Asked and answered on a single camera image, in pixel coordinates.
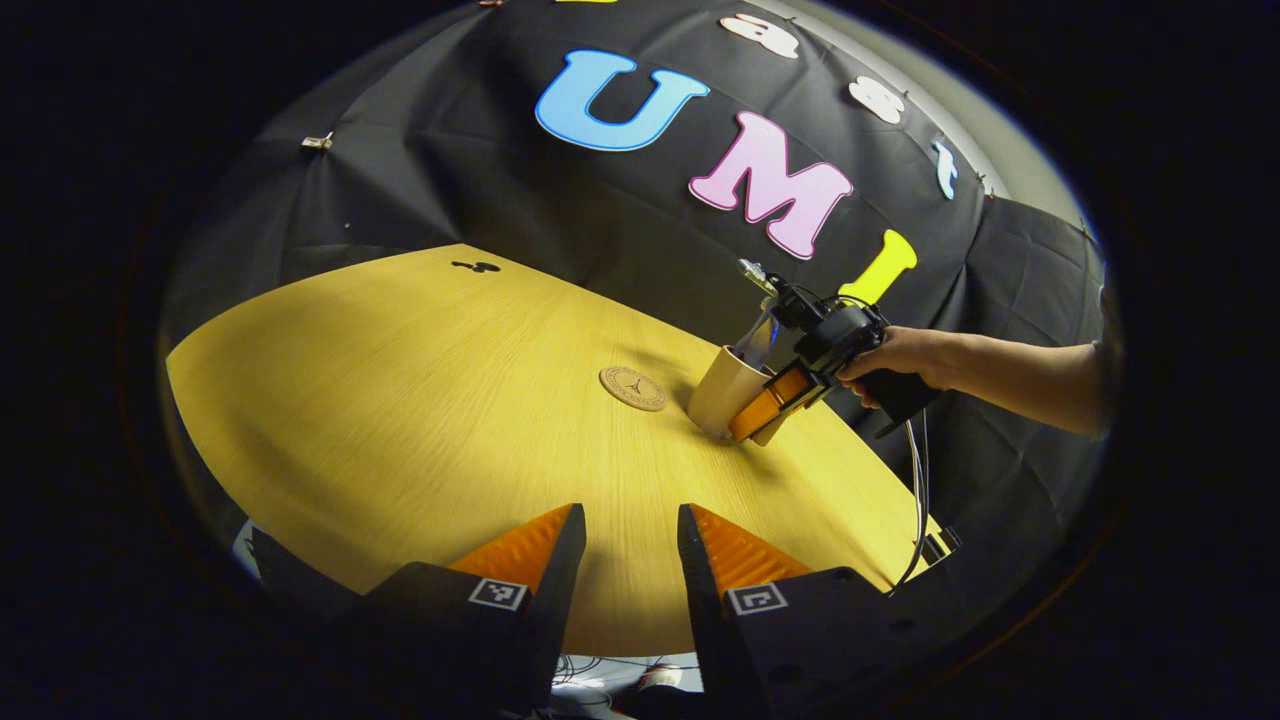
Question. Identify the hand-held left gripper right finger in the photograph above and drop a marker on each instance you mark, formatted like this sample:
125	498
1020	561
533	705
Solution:
790	640

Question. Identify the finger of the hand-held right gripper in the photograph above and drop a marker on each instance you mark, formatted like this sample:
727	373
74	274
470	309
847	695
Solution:
775	405

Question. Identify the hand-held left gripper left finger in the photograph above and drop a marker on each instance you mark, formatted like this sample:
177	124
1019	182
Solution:
500	640

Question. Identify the beige cup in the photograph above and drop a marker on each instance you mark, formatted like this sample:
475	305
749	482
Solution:
720	390

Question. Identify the white toothpaste tube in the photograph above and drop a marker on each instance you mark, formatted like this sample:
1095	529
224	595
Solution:
758	340

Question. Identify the round wooden coaster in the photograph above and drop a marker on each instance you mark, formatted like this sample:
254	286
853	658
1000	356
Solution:
633	388

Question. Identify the wooden desktop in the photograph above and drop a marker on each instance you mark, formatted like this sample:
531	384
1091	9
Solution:
420	400

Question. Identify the black backdrop cloth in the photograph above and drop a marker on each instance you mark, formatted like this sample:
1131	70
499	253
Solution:
500	170

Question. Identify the white cloth clip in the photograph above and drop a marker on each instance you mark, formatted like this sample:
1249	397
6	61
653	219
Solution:
318	142

